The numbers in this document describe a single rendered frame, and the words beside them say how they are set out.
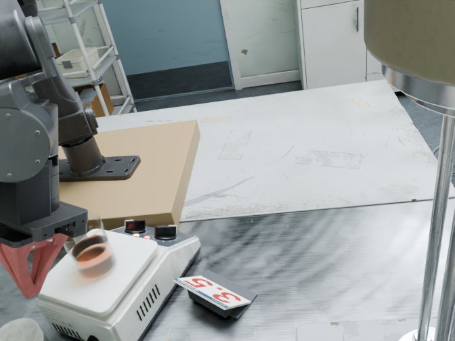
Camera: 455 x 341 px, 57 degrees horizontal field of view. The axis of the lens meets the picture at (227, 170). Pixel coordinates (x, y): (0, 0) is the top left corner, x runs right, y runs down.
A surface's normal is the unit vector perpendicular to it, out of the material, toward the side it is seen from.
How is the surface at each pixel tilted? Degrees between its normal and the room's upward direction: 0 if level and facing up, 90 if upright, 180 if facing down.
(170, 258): 90
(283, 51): 90
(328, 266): 0
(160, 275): 90
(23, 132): 76
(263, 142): 0
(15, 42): 82
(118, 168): 0
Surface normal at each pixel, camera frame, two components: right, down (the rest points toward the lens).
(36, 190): 0.88, 0.19
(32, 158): 0.29, 0.26
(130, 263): -0.18, -0.82
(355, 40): -0.07, 0.56
